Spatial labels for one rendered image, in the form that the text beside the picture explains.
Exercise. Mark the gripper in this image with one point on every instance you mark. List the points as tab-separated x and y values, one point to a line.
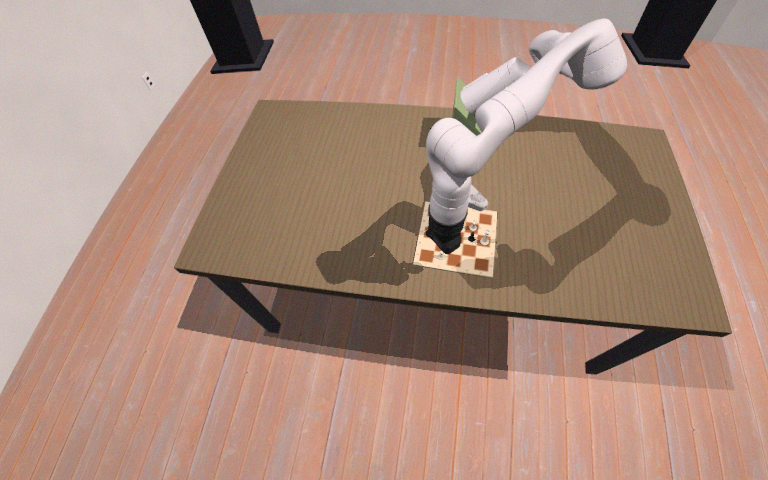
446	224

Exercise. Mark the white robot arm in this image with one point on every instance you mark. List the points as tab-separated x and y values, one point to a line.
593	58

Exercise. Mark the chessboard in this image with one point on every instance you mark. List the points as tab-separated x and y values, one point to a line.
471	257

